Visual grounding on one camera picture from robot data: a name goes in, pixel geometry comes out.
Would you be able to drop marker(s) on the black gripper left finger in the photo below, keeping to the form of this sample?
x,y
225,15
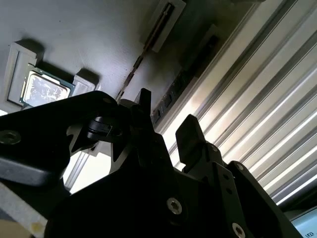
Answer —
x,y
44,138

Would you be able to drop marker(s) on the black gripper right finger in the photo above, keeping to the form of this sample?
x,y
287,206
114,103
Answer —
x,y
235,198

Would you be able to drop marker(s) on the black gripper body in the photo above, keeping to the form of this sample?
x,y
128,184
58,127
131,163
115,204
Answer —
x,y
111,203

